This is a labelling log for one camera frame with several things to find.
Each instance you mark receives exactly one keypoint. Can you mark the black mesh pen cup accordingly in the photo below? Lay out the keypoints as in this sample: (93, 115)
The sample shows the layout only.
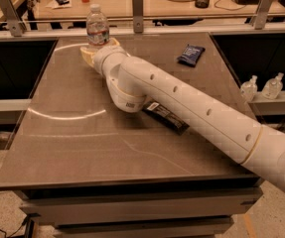
(202, 3)

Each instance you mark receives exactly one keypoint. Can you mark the right metal rail bracket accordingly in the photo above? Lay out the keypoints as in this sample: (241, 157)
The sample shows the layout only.
(259, 19)

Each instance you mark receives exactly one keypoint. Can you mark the clear plastic water bottle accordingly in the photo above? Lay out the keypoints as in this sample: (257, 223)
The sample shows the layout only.
(97, 27)

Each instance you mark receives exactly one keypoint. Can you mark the black snack bar packet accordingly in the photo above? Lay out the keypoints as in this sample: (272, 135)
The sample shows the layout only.
(165, 117)

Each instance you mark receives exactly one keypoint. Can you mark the right clear sanitizer bottle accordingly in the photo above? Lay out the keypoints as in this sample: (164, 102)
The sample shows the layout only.
(273, 86)

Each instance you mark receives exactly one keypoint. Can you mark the left clear sanitizer bottle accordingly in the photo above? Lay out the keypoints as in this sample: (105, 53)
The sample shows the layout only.
(249, 89)

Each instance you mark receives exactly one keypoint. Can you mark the grey table drawer base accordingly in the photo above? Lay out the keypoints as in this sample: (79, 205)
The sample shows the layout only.
(180, 208)

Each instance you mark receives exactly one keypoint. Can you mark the blue rxbar blueberry packet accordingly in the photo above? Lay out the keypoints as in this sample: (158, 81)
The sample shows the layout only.
(191, 55)

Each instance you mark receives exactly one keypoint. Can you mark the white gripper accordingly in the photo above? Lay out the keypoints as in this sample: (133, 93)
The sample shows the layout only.
(99, 58)

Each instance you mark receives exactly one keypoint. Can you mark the clear sanitizer bottle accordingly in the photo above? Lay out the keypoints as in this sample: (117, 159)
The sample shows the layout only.
(249, 89)
(273, 86)

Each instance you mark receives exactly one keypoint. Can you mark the metal rail bracket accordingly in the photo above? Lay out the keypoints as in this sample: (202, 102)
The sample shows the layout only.
(259, 19)
(137, 12)
(14, 22)

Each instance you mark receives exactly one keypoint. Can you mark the left metal rail bracket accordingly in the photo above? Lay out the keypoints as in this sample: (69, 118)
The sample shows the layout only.
(14, 22)

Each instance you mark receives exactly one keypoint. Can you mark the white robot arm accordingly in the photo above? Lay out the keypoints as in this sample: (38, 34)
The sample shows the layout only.
(130, 80)

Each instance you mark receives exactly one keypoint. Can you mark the middle metal rail bracket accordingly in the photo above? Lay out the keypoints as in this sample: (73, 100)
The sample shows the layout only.
(137, 12)

